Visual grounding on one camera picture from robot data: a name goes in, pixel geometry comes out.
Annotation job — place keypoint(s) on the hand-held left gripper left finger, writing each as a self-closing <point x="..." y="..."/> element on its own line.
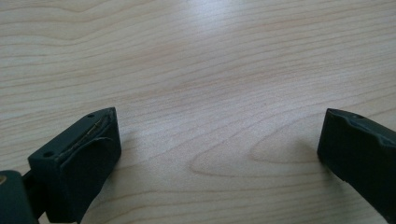
<point x="77" y="168"/>

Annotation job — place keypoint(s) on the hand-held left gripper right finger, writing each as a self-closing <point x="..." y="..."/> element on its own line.
<point x="361" y="155"/>

